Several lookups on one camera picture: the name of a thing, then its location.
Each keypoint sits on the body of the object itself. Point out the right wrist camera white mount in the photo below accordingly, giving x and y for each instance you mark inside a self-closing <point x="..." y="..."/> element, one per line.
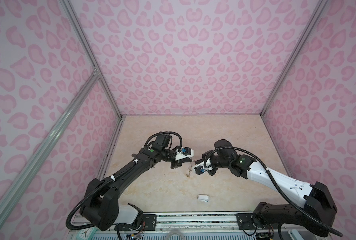
<point x="202" y="166"/>

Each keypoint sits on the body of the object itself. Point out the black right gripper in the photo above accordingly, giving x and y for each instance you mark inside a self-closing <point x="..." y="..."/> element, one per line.
<point x="212" y="171"/>

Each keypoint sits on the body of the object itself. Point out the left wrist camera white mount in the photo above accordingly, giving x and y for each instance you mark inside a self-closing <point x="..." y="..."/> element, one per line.
<point x="184" y="153"/>

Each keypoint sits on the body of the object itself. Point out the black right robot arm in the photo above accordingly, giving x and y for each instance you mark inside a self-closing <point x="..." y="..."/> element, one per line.
<point x="308" y="205"/>

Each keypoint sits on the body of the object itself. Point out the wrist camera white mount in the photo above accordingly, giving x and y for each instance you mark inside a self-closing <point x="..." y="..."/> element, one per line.
<point x="184" y="153"/>
<point x="202" y="166"/>

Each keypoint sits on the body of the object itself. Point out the teal box corner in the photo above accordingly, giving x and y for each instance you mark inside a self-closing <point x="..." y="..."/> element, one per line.
<point x="295" y="235"/>

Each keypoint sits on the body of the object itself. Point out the teal alarm clock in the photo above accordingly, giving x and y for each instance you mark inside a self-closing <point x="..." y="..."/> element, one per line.
<point x="86" y="234"/>

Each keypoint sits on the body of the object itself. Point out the small white plastic object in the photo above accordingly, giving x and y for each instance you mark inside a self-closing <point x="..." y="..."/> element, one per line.
<point x="203" y="198"/>

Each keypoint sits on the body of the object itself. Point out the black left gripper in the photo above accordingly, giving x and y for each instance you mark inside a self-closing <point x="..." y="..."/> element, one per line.
<point x="178" y="163"/>

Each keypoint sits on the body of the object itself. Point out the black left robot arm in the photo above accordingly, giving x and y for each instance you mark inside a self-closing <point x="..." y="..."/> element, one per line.
<point x="100" y="205"/>

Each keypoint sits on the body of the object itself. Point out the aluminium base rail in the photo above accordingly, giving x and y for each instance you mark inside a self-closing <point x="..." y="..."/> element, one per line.
<point x="200" y="226"/>

